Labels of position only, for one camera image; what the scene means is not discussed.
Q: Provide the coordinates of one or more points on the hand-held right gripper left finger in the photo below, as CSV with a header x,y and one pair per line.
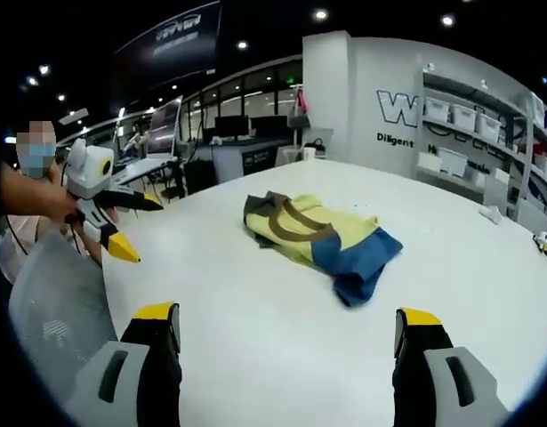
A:
x,y
135,369

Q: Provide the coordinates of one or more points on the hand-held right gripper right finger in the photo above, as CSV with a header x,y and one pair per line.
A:
x,y
437,369

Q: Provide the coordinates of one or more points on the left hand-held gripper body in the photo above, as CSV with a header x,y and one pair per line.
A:
x,y
90,171

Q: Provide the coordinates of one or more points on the yellow and blue garment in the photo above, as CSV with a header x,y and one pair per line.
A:
x,y
308,236

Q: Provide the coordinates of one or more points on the person's left hand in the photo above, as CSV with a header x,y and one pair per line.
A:
x,y
64,202

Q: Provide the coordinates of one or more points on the white side table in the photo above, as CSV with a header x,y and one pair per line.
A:
x,y
137,169

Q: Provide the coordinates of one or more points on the rectangular ceiling light panel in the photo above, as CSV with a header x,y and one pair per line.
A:
x,y
74,116

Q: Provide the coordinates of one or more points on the black office chair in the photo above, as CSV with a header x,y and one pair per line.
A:
x,y
199,177

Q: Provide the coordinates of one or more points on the tilted display screen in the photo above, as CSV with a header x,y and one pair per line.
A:
x,y
163,126

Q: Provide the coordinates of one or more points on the grey mesh office chair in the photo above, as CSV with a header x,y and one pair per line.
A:
x,y
55,302

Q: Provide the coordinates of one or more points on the black computer monitor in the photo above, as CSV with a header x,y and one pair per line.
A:
x,y
269,126
231,126

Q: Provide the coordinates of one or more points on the grey office counter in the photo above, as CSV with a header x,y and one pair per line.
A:
x,y
251,160

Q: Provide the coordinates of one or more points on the large dark hanging screen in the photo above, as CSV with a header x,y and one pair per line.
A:
x,y
171,42

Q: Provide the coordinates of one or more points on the small white object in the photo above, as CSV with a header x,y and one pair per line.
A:
x,y
492,213

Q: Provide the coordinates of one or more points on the small white yellow device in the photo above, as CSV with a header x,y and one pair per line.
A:
x,y
545,242

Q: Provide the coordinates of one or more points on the small white box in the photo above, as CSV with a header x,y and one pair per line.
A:
x,y
308,153

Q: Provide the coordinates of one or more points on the grey hanging bag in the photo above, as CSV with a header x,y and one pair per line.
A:
x,y
301,129

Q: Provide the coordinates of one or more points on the red hanging item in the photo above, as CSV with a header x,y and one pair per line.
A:
x,y
303,100

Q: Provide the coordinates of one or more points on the white shelving unit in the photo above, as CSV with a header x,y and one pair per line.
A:
x,y
482,133

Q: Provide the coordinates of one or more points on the row of white storage bins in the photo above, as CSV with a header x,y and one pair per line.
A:
x,y
468,120

